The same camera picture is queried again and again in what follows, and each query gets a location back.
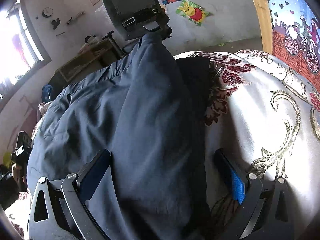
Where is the blue backpack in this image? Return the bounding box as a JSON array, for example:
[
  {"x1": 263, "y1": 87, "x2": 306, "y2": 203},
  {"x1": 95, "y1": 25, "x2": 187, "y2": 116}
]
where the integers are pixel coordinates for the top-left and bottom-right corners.
[{"x1": 41, "y1": 84, "x2": 54, "y2": 103}]

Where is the navy blue puffer jacket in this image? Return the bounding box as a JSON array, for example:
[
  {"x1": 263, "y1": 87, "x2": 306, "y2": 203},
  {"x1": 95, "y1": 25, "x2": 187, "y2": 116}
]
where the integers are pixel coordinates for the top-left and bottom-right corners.
[{"x1": 27, "y1": 33, "x2": 210, "y2": 239}]

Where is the window with dark frame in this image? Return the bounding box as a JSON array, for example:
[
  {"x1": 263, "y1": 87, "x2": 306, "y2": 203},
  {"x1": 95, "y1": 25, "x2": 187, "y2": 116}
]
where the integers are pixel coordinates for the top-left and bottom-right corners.
[{"x1": 1, "y1": 0, "x2": 52, "y2": 108}]

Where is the round wall clock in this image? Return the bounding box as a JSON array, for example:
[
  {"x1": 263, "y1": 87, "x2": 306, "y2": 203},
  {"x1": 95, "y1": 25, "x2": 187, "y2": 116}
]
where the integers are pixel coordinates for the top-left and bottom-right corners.
[{"x1": 41, "y1": 7, "x2": 54, "y2": 18}]

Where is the floral white red bedspread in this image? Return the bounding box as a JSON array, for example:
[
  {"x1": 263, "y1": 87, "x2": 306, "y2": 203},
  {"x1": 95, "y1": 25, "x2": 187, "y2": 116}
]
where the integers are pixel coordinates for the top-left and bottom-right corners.
[{"x1": 4, "y1": 49, "x2": 320, "y2": 240}]

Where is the wooden desk with shelf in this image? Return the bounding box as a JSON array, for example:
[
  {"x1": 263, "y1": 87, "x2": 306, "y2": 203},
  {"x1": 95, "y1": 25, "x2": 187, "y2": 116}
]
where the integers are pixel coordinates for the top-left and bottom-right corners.
[{"x1": 48, "y1": 40, "x2": 121, "y2": 94}]

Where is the black mesh office chair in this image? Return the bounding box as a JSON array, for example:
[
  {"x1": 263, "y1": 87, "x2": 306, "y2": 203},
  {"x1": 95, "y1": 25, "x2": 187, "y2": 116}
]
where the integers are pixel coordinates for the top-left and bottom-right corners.
[{"x1": 102, "y1": 0, "x2": 172, "y2": 42}]

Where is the blue cartoon bicycle curtain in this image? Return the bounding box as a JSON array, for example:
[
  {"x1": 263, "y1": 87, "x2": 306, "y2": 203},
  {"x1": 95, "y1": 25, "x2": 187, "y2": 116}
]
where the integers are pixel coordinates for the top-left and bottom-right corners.
[{"x1": 267, "y1": 0, "x2": 319, "y2": 90}]

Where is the Winnie the Pooh poster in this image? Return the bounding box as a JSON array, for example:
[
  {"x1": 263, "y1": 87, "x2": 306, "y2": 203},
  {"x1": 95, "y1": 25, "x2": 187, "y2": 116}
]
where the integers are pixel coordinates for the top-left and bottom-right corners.
[{"x1": 176, "y1": 0, "x2": 210, "y2": 26}]

